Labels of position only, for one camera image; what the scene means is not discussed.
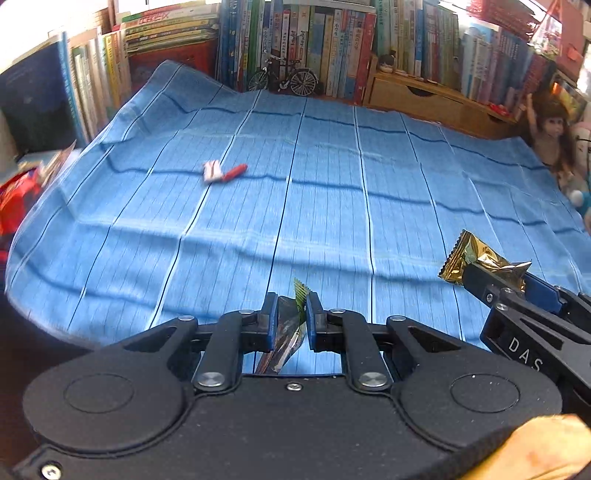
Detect wooden drawer organizer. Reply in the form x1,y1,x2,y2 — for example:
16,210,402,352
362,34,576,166
362,69,527,141

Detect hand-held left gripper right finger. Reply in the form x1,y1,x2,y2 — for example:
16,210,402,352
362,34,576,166
305,292,468,394

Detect brown haired doll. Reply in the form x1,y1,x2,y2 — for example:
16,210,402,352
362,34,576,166
524,92,579,186

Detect black model bicycle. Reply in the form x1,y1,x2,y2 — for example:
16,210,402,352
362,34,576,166
248,54,319,97

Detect blue striped cloth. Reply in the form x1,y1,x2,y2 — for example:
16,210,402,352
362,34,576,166
4,60,591,377

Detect gold green candy wrapper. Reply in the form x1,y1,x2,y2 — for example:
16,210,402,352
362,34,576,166
438,230,533,292

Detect loose printed papers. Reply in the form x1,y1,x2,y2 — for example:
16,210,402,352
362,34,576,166
18,141,78,186

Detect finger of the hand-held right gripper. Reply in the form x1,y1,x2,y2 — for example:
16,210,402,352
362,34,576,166
463,263,526,309
524,272,591,325

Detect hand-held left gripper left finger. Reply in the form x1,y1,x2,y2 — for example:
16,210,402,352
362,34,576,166
122,292,279,394

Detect row of upright books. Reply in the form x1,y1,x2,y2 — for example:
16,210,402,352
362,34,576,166
374,0,559,109
60,25,136,139
217,0,377,100

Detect large dark blue book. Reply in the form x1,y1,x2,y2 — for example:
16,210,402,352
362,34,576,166
0,44,88,155

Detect colourful printed box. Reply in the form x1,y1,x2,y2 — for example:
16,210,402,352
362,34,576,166
549,76,588,121

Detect white blue plush toy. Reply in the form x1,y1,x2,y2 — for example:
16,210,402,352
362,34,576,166
569,124,591,232

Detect red foil bag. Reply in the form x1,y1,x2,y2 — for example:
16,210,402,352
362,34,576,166
0,168,47,237

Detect dark green foil wrapper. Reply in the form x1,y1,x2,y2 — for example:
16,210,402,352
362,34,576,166
254,278,309,374

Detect stack of lying books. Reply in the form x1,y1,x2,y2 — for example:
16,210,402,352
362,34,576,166
113,2,221,52

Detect person's left forearm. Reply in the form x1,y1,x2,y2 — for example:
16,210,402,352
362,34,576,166
466,413,591,480

